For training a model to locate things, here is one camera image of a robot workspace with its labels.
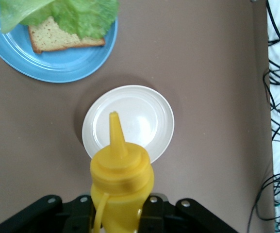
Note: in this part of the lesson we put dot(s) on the yellow mustard squeeze bottle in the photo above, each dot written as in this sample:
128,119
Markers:
120,184

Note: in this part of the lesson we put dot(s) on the beige plate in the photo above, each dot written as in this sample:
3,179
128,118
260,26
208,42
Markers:
142,116

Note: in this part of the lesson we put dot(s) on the green lettuce leaf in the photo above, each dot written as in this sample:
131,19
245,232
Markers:
81,17

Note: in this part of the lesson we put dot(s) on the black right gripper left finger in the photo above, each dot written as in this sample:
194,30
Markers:
79,216

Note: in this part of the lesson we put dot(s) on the blue plate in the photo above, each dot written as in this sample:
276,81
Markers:
57,65

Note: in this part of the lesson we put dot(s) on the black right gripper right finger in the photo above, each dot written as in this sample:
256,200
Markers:
153,216

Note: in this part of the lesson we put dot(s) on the brown toast bread slice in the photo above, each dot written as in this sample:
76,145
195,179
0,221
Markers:
50,36

